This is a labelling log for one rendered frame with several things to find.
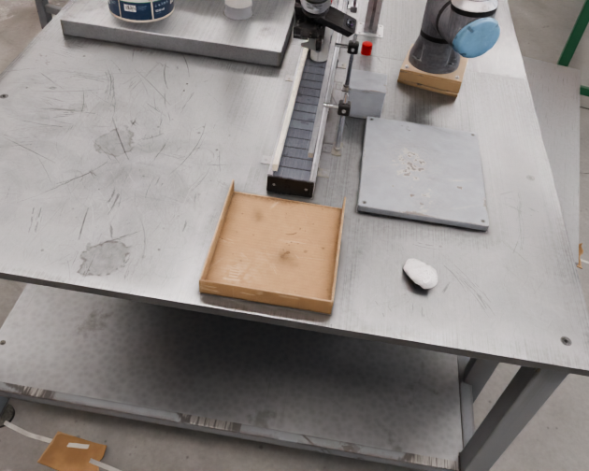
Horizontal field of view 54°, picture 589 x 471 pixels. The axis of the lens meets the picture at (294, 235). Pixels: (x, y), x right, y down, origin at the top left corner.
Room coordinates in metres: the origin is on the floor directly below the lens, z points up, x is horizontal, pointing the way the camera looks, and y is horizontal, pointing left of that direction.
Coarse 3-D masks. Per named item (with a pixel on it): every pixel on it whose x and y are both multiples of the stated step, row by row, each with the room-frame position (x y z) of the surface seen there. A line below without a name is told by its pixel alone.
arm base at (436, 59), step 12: (420, 36) 1.61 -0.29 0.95; (432, 36) 1.57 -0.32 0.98; (420, 48) 1.59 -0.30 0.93; (432, 48) 1.56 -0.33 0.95; (444, 48) 1.56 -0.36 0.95; (420, 60) 1.57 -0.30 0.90; (432, 60) 1.55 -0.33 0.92; (444, 60) 1.55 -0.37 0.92; (456, 60) 1.57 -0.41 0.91; (432, 72) 1.54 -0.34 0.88; (444, 72) 1.54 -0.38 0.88
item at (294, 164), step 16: (320, 64) 1.51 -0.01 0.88; (304, 80) 1.42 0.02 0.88; (320, 80) 1.43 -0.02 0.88; (304, 96) 1.34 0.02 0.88; (304, 112) 1.26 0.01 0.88; (288, 128) 1.19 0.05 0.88; (304, 128) 1.20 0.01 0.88; (288, 144) 1.12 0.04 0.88; (304, 144) 1.13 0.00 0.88; (288, 160) 1.06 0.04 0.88; (304, 160) 1.07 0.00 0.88; (288, 176) 1.01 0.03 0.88; (304, 176) 1.01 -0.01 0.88
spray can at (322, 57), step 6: (330, 30) 1.53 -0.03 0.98; (324, 36) 1.52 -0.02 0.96; (330, 36) 1.54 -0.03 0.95; (324, 42) 1.52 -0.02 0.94; (324, 48) 1.52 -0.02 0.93; (312, 54) 1.53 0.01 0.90; (318, 54) 1.52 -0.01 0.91; (324, 54) 1.52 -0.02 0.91; (312, 60) 1.52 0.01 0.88; (318, 60) 1.52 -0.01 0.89; (324, 60) 1.53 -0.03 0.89
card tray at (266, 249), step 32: (224, 224) 0.88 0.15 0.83; (256, 224) 0.89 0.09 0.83; (288, 224) 0.90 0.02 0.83; (320, 224) 0.91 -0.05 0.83; (224, 256) 0.78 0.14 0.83; (256, 256) 0.80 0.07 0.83; (288, 256) 0.81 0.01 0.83; (320, 256) 0.82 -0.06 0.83; (224, 288) 0.68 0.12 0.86; (256, 288) 0.68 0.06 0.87; (288, 288) 0.72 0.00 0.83; (320, 288) 0.73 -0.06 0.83
